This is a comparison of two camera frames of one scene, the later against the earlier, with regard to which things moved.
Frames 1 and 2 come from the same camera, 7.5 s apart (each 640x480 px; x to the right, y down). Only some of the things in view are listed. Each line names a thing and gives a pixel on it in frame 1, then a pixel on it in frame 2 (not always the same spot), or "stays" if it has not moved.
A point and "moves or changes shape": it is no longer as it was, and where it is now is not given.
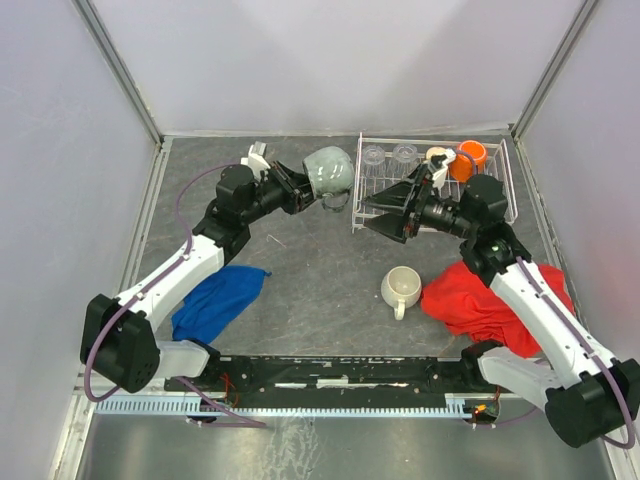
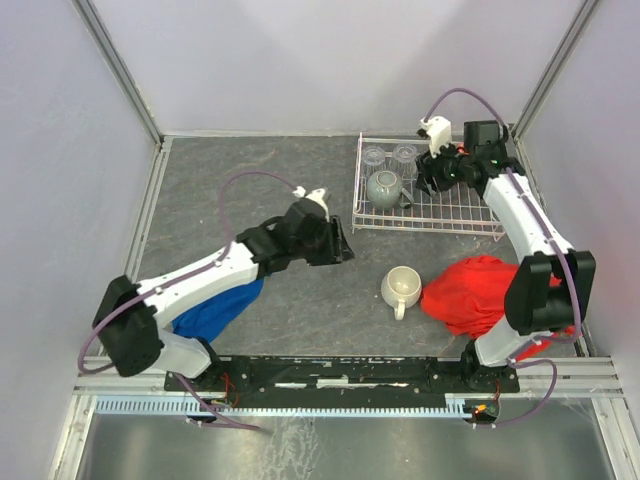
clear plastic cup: x=404 y=160 stays
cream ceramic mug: x=400 y=288 stays
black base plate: x=462 y=377 stays
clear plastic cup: x=373 y=163 stays
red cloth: x=458 y=298 stays
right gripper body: x=414 y=208 -> x=431 y=171
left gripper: x=295 y=187 -> x=329 y=240
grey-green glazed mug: x=330 y=171 moves or changes shape
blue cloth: x=210 y=310 stays
